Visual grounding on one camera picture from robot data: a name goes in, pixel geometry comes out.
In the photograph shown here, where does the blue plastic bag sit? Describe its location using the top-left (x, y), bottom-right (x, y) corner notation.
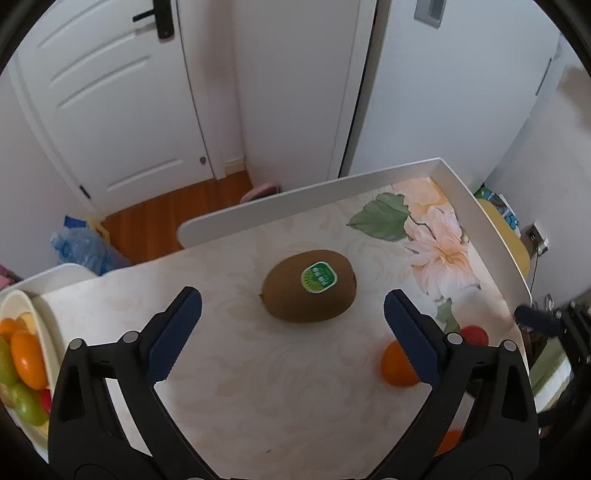
top-left (50, 216), bottom-right (131, 276)

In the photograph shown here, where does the red cherry tomato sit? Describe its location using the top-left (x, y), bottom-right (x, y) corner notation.
top-left (460, 325), bottom-right (489, 346)
top-left (39, 389), bottom-right (52, 415)

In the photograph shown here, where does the small orange in bowl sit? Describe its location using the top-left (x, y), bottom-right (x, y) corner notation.
top-left (0, 318), bottom-right (26, 343)

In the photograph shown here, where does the black door handle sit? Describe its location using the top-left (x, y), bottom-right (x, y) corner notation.
top-left (132, 0), bottom-right (174, 40)

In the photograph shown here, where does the orange persimmon in bowl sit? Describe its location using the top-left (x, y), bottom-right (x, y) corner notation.
top-left (10, 330), bottom-right (49, 390)

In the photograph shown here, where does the small green apple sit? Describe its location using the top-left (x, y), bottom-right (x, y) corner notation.
top-left (10, 383), bottom-right (49, 427)

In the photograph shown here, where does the pink plastic tool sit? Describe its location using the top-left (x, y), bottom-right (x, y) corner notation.
top-left (239, 182), bottom-right (281, 204)

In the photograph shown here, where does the white panelled door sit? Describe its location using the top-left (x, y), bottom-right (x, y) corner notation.
top-left (9, 0), bottom-right (213, 216)

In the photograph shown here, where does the cream oval fruit bowl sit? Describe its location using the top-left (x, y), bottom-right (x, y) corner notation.
top-left (1, 290), bottom-right (61, 459)

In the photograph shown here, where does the yellow stool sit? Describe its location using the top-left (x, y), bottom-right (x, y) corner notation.
top-left (478, 198), bottom-right (531, 279)

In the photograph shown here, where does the brown kiwi with sticker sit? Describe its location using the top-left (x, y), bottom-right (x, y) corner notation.
top-left (259, 249), bottom-right (358, 323)

